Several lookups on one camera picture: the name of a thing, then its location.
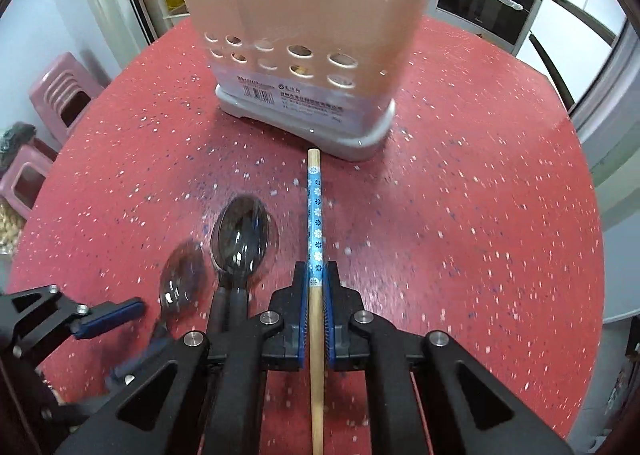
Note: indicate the dark cloth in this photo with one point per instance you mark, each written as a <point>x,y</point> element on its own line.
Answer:
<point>15,140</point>

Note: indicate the blue floral wooden chopstick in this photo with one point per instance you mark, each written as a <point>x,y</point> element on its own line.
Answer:
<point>315,205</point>

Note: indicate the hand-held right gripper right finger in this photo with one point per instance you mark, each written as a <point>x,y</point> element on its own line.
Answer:
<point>329,330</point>

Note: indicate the small dark translucent spoon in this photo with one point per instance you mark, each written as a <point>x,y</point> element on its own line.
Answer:
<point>180,275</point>

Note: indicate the white refrigerator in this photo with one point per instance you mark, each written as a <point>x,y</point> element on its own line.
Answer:
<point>590,10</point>

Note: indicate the large dark translucent spoon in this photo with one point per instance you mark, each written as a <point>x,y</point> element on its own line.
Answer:
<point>242,235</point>

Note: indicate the beige plastic utensil holder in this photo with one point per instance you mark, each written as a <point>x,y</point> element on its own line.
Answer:
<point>280,10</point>

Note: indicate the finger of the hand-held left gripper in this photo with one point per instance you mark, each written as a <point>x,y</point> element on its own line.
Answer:
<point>137,360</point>
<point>112,316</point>

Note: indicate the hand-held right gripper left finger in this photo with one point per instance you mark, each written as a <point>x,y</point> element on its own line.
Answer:
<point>301,330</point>

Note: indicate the pink plastic stool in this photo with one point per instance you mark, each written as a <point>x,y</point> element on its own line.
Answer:
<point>25,175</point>
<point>65,85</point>

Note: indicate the bag of tan produce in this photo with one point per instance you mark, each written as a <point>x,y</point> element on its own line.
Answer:
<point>9,230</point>

